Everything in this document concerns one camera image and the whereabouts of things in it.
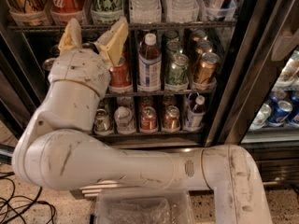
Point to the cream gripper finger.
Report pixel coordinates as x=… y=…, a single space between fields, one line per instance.
x=111 y=42
x=71 y=38

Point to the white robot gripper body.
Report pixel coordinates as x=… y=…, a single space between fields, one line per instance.
x=79 y=68

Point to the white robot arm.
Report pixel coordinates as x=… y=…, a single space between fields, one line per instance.
x=56 y=151

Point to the front red can middle shelf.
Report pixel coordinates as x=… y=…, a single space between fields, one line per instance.
x=120 y=76

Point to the front blue pepsi can left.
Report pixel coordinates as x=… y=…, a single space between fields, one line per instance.
x=47 y=65

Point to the red cola can top shelf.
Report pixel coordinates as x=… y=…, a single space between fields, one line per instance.
x=65 y=10

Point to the brown tea bottle middle shelf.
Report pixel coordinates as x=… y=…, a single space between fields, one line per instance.
x=149 y=62

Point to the gold can top shelf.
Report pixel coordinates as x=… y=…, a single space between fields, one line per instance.
x=30 y=12

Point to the gold can shelf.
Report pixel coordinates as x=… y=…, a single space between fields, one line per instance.
x=30 y=12
x=171 y=118
x=205 y=68

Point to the clear bottle bottom shelf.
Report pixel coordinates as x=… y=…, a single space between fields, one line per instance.
x=124 y=119

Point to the front green can middle shelf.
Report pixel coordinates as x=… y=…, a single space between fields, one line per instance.
x=177 y=70

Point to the red can bottom shelf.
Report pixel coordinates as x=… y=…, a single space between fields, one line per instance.
x=148 y=118

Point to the gold can bottom shelf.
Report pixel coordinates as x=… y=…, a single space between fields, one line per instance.
x=171 y=118

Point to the front gold can middle shelf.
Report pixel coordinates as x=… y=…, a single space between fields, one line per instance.
x=205 y=68

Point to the tea bottle bottom shelf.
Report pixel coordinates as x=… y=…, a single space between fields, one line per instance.
x=195 y=112

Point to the right fridge glass door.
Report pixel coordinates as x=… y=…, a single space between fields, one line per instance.
x=265 y=35

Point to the blue pepsi can right fridge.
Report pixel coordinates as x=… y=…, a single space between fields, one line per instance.
x=280 y=112

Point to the steel fridge base grille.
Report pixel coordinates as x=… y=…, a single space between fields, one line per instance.
x=278 y=164

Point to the clear plastic bin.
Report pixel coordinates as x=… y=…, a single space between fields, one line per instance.
x=143 y=206

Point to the middle wire shelf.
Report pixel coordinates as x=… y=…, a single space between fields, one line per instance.
x=154 y=93

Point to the wire shelf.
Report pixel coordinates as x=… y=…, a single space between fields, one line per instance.
x=131 y=26
x=154 y=93

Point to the top wire shelf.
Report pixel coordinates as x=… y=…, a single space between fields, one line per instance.
x=131 y=26

